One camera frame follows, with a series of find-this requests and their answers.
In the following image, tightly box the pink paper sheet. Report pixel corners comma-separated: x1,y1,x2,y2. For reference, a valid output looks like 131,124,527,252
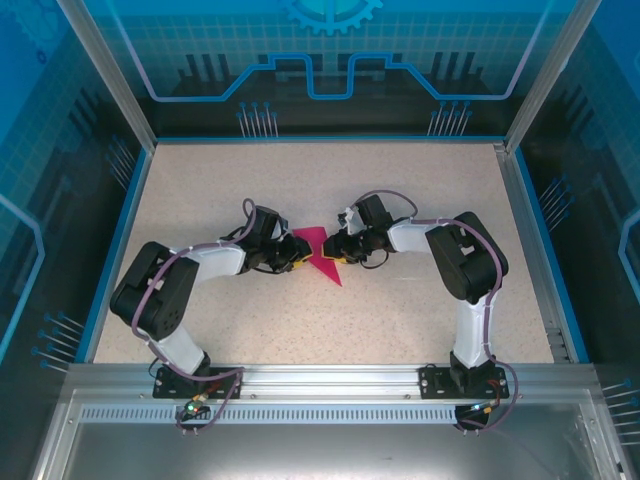
292,227,345,289

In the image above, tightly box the grey metal tray panel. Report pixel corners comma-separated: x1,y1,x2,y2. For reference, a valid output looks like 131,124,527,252
29,389,626,480

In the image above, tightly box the aluminium mounting rail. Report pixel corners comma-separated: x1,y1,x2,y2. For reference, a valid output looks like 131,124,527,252
67,363,596,399

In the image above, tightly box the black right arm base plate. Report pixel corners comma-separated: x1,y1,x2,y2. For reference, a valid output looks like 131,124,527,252
418,364,511,401

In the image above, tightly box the slotted metal cable duct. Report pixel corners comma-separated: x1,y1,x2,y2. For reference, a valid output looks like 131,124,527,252
79,406,566,425

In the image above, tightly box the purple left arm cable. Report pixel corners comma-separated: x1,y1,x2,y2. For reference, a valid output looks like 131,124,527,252
130,197,259,437

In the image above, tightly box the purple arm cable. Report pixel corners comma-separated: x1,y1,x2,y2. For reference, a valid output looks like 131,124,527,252
352,188,521,436
130,197,259,437

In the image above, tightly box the aluminium side rail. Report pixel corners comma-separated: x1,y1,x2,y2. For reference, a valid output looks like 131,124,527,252
492,142,574,364

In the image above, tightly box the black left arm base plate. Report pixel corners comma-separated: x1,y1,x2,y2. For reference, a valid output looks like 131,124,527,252
152,366,246,401

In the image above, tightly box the cable connector with green light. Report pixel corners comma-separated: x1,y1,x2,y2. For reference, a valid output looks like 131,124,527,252
182,394,209,417

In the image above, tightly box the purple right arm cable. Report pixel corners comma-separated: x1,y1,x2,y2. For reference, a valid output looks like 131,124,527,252
352,188,521,436

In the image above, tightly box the aluminium frame post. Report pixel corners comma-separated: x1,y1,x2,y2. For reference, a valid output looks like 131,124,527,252
57,0,159,151
502,0,604,154

